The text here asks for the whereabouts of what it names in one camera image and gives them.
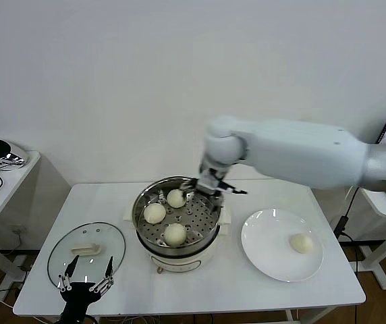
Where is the black power adapter cable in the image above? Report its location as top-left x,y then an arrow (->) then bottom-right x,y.
334,185 -> 364,276

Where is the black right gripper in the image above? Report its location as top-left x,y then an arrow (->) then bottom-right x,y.
178,162 -> 249,204

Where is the white side table with laptop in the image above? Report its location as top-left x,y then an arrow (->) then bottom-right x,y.
348,184 -> 386,292

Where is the white electric cooking pot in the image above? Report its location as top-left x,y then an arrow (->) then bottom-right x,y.
127,221 -> 229,276

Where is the white steamed baozi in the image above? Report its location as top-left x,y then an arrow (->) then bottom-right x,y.
166,188 -> 187,209
143,202 -> 167,224
289,232 -> 314,254
163,222 -> 187,246

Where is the white round plate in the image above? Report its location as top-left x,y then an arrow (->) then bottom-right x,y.
241,209 -> 325,284

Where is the stainless steel steamer basket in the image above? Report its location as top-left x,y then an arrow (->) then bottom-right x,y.
122,175 -> 231,257

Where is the white side table with device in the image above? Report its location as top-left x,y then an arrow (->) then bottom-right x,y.
0,151 -> 42,303

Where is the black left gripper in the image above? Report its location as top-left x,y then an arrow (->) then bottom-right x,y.
57,254 -> 115,324

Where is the white laptop cable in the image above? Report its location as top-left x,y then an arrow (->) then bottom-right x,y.
343,184 -> 358,217

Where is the round glass pot lid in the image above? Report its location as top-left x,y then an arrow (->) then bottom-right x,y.
47,221 -> 127,293

